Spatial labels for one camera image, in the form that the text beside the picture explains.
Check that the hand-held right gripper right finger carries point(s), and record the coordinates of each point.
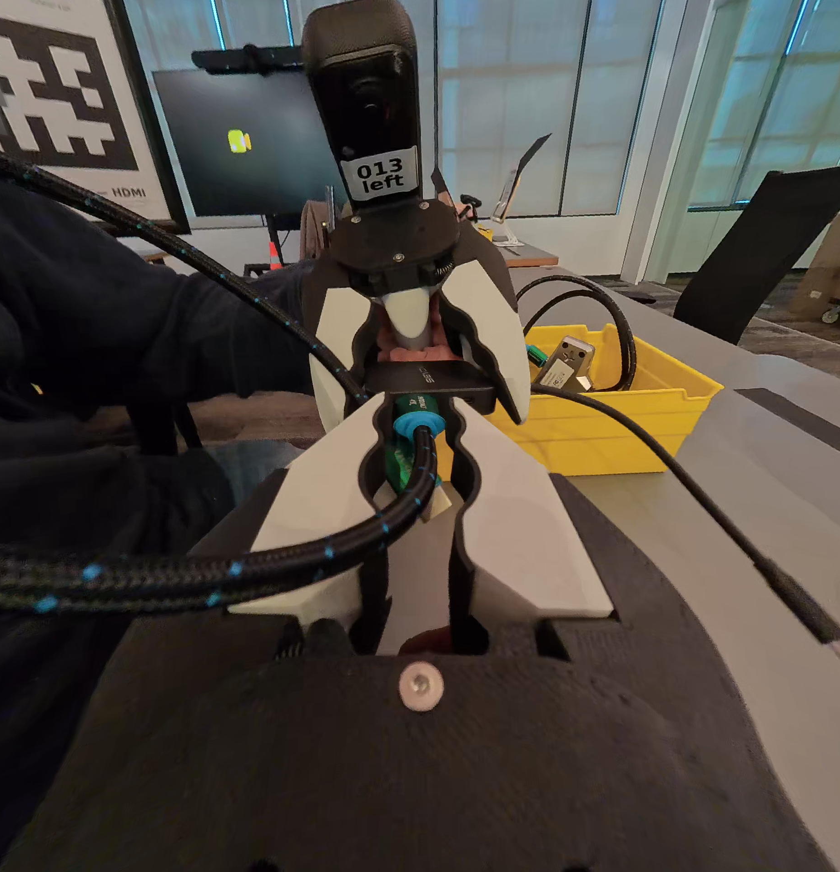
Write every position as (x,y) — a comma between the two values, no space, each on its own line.
(522,538)

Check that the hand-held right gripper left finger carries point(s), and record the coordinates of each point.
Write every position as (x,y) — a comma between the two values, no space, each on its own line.
(311,484)

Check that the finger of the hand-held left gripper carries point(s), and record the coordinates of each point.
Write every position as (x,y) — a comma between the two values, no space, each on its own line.
(338,340)
(491,320)

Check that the black adapter box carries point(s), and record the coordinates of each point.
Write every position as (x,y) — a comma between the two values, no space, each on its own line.
(426,378)

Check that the black Fosmon HDMI switch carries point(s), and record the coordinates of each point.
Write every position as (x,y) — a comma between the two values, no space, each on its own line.
(573,354)

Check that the yellow plastic bin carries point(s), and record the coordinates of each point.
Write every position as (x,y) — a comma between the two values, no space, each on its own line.
(597,429)

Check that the person's left forearm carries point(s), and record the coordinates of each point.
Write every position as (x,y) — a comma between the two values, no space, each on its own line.
(120,306)

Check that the orange traffic cone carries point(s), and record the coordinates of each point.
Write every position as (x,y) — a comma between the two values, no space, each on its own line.
(274,257)

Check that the black webcam bar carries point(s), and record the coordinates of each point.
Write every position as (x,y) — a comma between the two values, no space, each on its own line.
(249,58)

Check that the black monitor screen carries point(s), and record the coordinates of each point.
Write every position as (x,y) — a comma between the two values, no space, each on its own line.
(256,177)

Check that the person's dark top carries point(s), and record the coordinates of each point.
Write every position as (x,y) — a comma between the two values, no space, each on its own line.
(52,484)

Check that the cardboard box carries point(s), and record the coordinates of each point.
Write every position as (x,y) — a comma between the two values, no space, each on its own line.
(832,266)

